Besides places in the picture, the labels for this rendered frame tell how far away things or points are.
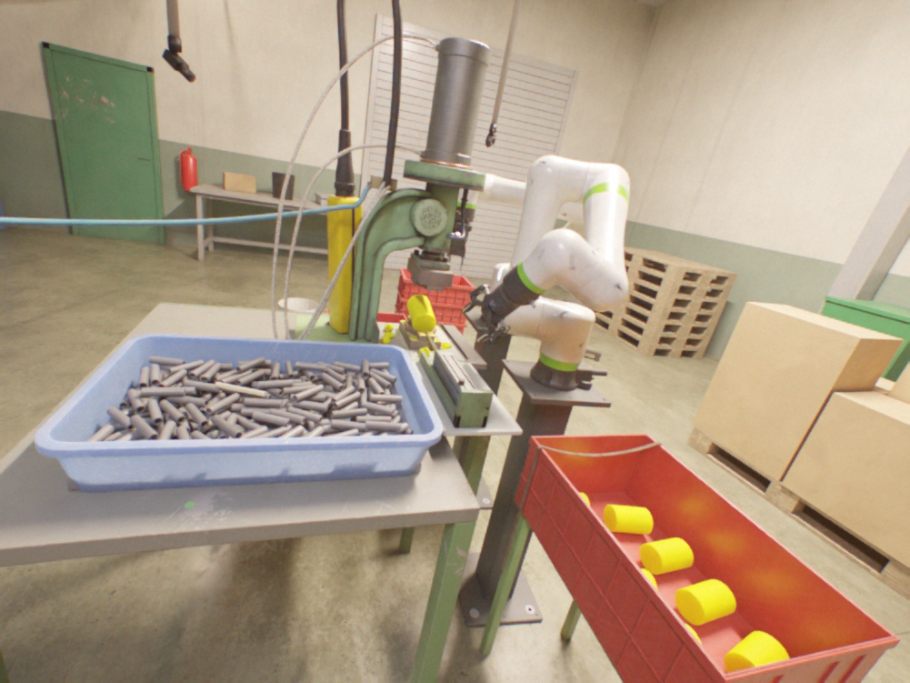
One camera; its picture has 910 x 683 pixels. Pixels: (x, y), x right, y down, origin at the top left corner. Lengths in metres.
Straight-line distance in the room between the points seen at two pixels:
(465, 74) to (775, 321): 2.52
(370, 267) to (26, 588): 1.55
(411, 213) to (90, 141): 6.03
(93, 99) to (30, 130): 0.80
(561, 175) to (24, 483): 1.28
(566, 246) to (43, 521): 0.94
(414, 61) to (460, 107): 5.64
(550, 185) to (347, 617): 1.55
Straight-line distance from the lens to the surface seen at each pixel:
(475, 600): 1.87
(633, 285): 5.43
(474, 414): 0.85
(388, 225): 1.13
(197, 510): 0.74
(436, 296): 3.47
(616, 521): 1.34
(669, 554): 1.31
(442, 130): 1.12
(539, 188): 1.31
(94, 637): 1.88
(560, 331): 1.28
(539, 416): 1.38
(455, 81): 1.13
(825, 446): 3.11
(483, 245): 7.11
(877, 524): 3.10
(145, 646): 1.81
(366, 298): 1.16
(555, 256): 0.92
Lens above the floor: 1.46
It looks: 21 degrees down
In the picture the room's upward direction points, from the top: 10 degrees clockwise
